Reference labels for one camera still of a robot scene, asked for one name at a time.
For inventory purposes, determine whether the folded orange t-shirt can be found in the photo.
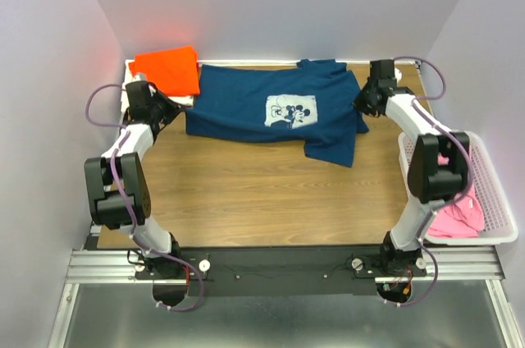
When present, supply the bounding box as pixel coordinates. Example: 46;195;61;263
129;46;200;97

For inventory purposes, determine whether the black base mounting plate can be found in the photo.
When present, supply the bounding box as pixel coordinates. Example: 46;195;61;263
133;245;427;298

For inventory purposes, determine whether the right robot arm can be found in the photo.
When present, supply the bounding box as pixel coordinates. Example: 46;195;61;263
354;59;473;276

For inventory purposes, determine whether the blue Mickey print t-shirt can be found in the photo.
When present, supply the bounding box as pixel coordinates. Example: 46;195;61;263
185;59;369;167

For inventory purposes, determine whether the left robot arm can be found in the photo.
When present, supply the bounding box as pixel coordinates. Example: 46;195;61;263
84;76;190;279

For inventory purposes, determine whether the white plastic laundry basket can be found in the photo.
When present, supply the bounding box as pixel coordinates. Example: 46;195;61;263
390;132;518;250

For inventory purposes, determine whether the folded white t-shirt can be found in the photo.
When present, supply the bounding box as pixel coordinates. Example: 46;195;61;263
121;60;194;114

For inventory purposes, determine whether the aluminium extrusion rail frame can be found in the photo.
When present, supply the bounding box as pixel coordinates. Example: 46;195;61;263
48;227;524;347

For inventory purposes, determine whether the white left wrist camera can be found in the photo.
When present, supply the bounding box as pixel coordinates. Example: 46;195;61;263
133;73;148;82

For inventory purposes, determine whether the pink t-shirt in basket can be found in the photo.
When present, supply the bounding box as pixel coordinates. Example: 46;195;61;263
426;150;486;239

